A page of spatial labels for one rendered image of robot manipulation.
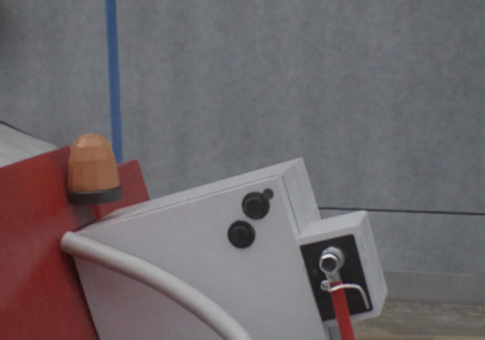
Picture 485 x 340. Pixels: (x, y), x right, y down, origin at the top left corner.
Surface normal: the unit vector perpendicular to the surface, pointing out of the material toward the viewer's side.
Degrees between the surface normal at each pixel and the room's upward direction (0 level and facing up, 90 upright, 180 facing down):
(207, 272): 90
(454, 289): 90
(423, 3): 90
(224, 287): 90
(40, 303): 70
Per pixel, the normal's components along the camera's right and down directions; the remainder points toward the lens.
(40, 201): 0.92, -0.31
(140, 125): -0.21, 0.13
